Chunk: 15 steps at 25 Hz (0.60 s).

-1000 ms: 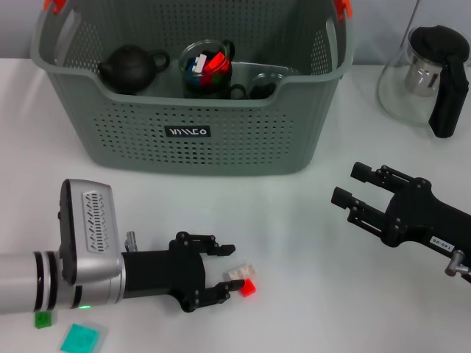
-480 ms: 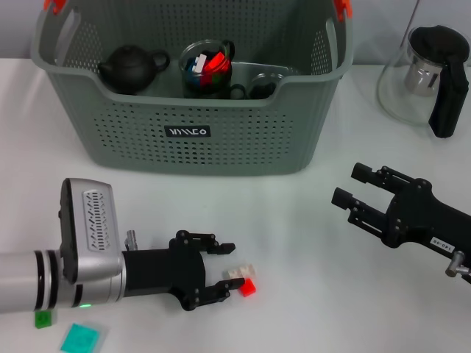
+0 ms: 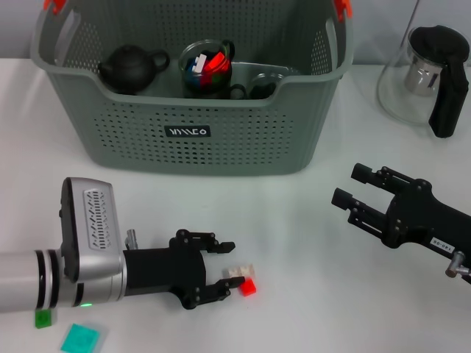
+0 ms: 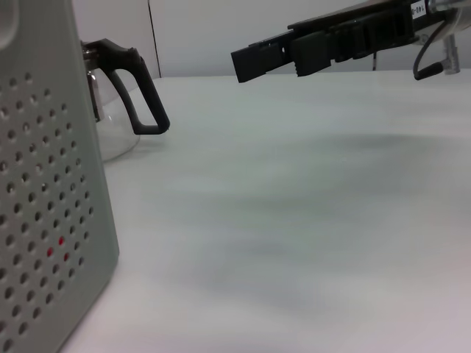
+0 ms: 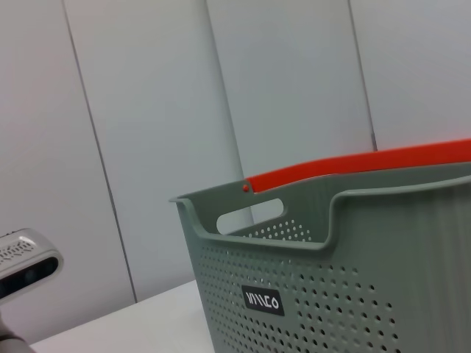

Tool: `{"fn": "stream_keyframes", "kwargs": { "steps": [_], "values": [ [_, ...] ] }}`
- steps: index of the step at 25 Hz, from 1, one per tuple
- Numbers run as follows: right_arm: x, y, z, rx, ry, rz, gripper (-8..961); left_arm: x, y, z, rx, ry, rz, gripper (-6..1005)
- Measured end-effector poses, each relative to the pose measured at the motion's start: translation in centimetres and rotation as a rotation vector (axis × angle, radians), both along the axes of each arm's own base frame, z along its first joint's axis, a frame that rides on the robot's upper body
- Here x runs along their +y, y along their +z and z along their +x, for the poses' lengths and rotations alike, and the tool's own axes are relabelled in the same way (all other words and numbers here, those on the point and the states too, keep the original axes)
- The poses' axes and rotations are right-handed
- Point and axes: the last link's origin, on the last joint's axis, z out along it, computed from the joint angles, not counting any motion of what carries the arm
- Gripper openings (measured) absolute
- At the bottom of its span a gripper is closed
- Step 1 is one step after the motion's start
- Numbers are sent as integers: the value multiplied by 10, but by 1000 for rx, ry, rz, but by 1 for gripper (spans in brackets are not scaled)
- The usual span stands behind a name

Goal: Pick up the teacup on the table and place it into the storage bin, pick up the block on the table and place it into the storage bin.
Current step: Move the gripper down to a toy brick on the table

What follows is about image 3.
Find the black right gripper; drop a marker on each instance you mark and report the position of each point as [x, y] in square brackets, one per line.
[427, 220]

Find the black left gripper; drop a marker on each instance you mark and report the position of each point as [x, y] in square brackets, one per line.
[162, 270]

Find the translucent white building brick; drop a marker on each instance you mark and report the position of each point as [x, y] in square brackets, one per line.
[241, 271]

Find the small red building brick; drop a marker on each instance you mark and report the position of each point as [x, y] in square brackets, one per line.
[248, 287]

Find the teal building brick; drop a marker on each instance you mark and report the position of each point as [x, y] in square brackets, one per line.
[79, 339]

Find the long green building brick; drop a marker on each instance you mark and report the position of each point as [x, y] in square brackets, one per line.
[43, 319]

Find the dark red long brick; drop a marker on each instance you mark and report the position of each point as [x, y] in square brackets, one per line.
[209, 80]

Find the small green building brick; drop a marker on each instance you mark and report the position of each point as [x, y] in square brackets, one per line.
[219, 78]

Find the bright red sloped brick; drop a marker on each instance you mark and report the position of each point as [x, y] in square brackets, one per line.
[215, 62]

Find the small white building brick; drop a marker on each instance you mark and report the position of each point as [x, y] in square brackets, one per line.
[198, 63]

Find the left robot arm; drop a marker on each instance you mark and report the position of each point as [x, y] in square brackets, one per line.
[22, 279]

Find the grey-green perforated storage basket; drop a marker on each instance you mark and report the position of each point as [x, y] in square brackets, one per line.
[221, 154]

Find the left gripper silver plug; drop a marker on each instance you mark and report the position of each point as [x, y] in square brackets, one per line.
[133, 239]

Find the thin grey vertical pole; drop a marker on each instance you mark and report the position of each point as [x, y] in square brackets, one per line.
[412, 16]

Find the dark clay teapot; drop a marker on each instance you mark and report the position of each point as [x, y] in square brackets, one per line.
[129, 70]

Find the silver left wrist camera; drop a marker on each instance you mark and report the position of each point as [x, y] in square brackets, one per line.
[95, 220]

